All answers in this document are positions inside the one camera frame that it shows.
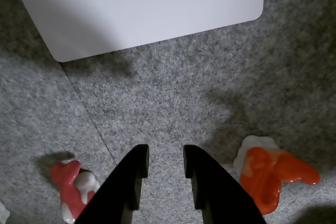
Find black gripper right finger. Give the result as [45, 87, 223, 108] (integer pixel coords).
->
[183, 144, 267, 224]

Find pink tuna sushi figure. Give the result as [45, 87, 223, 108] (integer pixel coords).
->
[50, 159, 101, 224]

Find white rectangular card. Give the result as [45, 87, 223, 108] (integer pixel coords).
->
[7, 0, 265, 63]

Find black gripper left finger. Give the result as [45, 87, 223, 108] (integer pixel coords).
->
[75, 144, 150, 224]

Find yellow egg sushi figure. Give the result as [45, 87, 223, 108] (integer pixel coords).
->
[0, 200, 11, 221]

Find orange shrimp sushi figure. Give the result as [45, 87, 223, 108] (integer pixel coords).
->
[233, 135, 321, 216]

